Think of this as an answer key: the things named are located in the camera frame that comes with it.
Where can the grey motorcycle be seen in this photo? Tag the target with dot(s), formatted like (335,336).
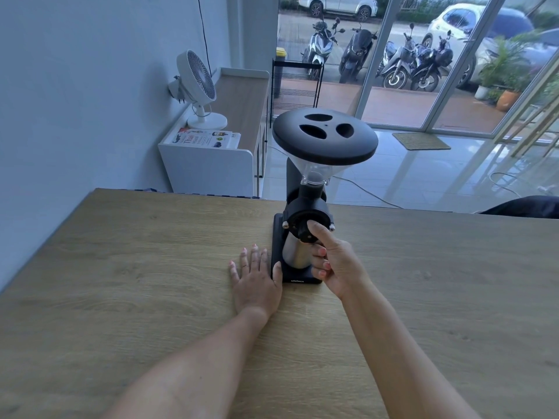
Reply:
(399,61)

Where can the person's left little finger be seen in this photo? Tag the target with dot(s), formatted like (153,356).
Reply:
(234,274)

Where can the black motorcycle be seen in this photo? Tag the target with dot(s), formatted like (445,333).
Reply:
(432,65)

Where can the person's left forearm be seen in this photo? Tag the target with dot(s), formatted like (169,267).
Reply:
(196,370)

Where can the white plant pot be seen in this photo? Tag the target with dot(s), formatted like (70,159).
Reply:
(482,92)

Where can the steel dosing cup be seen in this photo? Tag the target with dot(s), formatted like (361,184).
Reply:
(295,253)

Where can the person's left middle finger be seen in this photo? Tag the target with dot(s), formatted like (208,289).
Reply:
(254,259)

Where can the white pickup truck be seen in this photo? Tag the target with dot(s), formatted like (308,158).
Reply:
(336,3)

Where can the person's right thumb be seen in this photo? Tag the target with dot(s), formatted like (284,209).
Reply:
(319,233)

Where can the white wood-top cabinet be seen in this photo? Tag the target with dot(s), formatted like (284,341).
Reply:
(209,170)

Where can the person's right forearm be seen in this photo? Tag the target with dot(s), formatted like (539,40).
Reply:
(393,353)

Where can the person's left hand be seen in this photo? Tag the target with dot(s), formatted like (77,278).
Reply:
(255,292)

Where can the glass door frame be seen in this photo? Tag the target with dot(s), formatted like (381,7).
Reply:
(375,61)

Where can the beige door mat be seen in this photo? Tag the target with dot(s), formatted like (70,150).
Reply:
(420,141)

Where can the person's right hand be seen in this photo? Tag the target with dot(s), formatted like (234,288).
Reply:
(343,268)

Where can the white and black scooter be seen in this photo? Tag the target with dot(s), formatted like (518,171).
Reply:
(319,45)

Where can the green potted plant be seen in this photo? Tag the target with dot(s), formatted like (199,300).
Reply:
(506,61)

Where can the white printed magazine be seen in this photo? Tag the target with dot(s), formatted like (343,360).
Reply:
(205,138)

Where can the white desk fan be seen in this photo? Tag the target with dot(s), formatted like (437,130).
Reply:
(198,78)

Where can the white hatchback car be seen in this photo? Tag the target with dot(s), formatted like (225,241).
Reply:
(463,21)

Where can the orange plant pot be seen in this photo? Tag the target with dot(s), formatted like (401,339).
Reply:
(507,100)

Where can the black chair back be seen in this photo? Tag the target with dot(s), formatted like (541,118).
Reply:
(524,208)

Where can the person's left thumb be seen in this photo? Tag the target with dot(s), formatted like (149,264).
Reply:
(277,272)

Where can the light wooden slat frame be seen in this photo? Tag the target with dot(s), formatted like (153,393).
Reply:
(530,119)

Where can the black coffee grinder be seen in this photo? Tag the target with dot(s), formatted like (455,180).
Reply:
(325,139)

